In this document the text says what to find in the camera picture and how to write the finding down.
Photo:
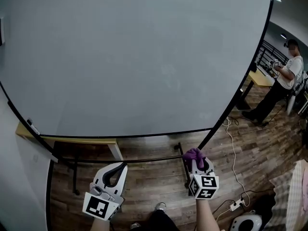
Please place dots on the whiteboard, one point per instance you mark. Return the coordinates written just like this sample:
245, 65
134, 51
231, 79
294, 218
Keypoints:
132, 56

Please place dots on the person's left shoe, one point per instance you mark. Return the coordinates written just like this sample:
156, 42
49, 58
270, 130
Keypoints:
135, 225

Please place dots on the checked blanket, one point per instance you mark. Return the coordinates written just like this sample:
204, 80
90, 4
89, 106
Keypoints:
280, 196

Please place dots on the white rounded device black face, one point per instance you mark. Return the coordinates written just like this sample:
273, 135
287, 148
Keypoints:
247, 222

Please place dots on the person's right forearm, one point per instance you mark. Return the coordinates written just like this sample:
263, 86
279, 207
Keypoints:
207, 215

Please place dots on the person's left forearm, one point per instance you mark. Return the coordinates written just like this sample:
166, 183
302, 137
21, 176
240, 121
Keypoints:
99, 225

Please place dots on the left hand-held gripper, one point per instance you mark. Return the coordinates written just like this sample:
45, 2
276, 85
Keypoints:
96, 207

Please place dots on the cream round panel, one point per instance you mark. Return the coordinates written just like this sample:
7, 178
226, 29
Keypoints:
297, 196

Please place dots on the purple cloth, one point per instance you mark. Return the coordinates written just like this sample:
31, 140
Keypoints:
193, 155

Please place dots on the white marker pen black cap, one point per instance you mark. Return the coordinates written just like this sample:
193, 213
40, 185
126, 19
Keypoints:
33, 126

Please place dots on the black metal railing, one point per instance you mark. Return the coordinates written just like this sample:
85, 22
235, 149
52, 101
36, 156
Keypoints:
272, 53

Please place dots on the person's legs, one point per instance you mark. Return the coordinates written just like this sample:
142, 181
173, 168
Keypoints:
161, 221

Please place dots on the wooden table white legs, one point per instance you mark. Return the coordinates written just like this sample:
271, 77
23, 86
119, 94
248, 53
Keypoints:
113, 145

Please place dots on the person's shoe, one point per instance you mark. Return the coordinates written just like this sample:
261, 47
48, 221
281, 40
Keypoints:
160, 206
135, 225

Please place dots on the yellow table black pedestal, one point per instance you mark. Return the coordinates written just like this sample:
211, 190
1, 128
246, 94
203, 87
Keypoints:
261, 79

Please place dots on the person's right shoe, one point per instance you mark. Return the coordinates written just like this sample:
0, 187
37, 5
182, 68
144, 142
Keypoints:
160, 206

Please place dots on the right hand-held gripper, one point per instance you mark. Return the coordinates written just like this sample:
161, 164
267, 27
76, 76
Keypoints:
204, 186

